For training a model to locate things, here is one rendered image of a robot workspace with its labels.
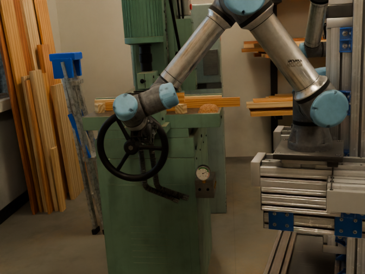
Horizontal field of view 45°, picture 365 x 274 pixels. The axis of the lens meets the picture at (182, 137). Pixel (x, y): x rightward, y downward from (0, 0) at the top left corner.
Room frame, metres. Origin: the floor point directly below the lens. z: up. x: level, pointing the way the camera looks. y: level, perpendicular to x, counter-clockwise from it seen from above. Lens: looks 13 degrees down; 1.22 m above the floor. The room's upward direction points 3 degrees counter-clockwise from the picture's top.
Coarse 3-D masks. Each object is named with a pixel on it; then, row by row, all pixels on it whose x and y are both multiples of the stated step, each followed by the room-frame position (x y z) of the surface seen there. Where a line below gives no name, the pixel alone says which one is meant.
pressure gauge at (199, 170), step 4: (200, 168) 1.75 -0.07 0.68; (204, 168) 1.75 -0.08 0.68; (208, 168) 1.75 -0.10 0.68; (196, 172) 1.75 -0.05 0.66; (200, 172) 1.75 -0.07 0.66; (208, 172) 1.75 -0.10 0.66; (196, 176) 1.75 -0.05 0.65; (200, 176) 1.75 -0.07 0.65; (204, 176) 1.75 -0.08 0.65; (208, 176) 1.75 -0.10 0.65; (204, 180) 1.77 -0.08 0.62
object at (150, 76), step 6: (144, 72) 2.00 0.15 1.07; (150, 72) 1.98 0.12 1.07; (156, 72) 2.06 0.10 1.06; (138, 78) 1.97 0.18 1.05; (144, 78) 1.97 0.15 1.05; (150, 78) 1.96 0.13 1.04; (156, 78) 2.05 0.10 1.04; (138, 84) 1.97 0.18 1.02; (144, 84) 1.97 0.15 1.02; (150, 84) 1.96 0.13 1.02
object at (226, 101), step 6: (108, 102) 2.04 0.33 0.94; (186, 102) 1.98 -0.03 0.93; (192, 102) 1.97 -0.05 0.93; (198, 102) 1.97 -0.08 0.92; (204, 102) 1.97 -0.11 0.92; (210, 102) 1.96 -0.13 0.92; (216, 102) 1.96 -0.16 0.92; (222, 102) 1.95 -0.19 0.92; (228, 102) 1.95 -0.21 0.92; (234, 102) 1.95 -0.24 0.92; (108, 108) 2.04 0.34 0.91
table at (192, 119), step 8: (112, 112) 1.99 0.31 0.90; (168, 112) 1.90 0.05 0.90; (192, 112) 1.86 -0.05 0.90; (88, 120) 1.89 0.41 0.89; (96, 120) 1.89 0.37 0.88; (104, 120) 1.88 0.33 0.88; (168, 120) 1.83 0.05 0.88; (176, 120) 1.83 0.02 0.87; (184, 120) 1.82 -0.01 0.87; (192, 120) 1.82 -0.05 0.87; (200, 120) 1.81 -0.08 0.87; (208, 120) 1.81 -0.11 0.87; (216, 120) 1.80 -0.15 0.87; (88, 128) 1.89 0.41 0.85; (96, 128) 1.89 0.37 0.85; (112, 128) 1.87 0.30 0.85; (120, 128) 1.87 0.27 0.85; (168, 128) 1.79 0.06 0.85
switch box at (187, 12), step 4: (176, 0) 2.27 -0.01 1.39; (184, 0) 2.26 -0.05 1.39; (188, 0) 2.27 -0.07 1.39; (180, 4) 2.26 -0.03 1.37; (184, 4) 2.26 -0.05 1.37; (188, 4) 2.26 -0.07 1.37; (180, 8) 2.26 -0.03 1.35; (184, 8) 2.26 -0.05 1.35; (188, 8) 2.26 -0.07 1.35; (180, 12) 2.26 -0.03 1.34; (184, 12) 2.26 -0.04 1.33; (188, 12) 2.26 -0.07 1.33
